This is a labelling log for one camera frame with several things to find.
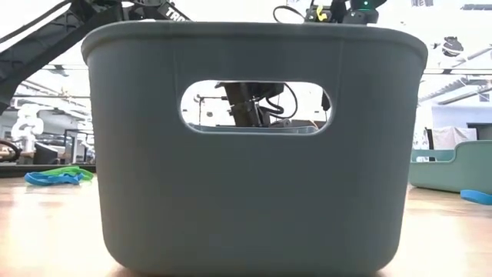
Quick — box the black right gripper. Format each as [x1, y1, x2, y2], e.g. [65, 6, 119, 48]
[303, 0, 388, 25]

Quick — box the black computer case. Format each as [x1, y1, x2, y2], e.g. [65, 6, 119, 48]
[291, 118, 320, 132]

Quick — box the white draped cloth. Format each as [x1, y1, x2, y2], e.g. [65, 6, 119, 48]
[432, 125, 480, 151]

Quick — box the light teal plastic basket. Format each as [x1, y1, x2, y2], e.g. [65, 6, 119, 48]
[407, 139, 492, 194]

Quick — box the black distant rig frame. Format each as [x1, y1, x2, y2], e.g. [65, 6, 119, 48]
[194, 94, 231, 126]

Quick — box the black seat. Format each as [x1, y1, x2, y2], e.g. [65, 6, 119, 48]
[33, 142, 60, 165]

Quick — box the black metal table frame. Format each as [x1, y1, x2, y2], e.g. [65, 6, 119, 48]
[0, 163, 97, 179]

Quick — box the dark teal plastic basket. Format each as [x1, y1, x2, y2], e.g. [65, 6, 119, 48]
[80, 21, 429, 277]

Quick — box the black metal cart frame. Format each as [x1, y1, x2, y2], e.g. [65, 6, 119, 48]
[63, 128, 97, 164]

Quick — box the black dome camera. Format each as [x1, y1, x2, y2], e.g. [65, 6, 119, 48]
[440, 36, 465, 58]

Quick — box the black curved tube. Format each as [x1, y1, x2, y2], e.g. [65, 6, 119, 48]
[0, 138, 22, 163]

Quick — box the blue rubber band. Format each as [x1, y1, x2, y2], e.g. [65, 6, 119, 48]
[460, 189, 492, 206]
[24, 172, 85, 187]

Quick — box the green rubber band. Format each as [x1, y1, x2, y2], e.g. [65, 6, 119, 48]
[40, 165, 95, 182]

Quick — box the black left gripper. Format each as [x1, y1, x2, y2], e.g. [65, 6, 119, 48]
[214, 81, 286, 128]

